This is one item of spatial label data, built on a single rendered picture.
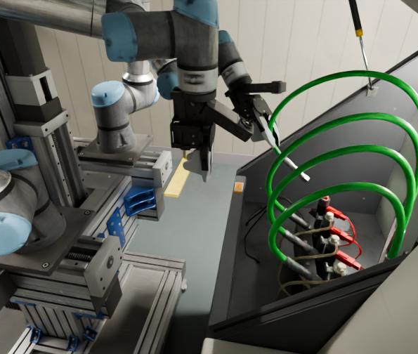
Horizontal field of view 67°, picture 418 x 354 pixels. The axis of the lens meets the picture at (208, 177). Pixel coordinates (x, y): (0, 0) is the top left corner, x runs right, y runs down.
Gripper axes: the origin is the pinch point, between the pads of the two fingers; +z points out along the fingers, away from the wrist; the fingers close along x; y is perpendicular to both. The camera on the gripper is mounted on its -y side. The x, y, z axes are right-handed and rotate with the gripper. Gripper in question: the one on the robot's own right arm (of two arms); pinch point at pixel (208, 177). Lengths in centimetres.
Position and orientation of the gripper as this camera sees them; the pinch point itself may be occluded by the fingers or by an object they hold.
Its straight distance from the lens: 70.8
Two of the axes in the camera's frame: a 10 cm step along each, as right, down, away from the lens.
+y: -9.9, -1.0, 1.4
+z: 0.0, 8.3, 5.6
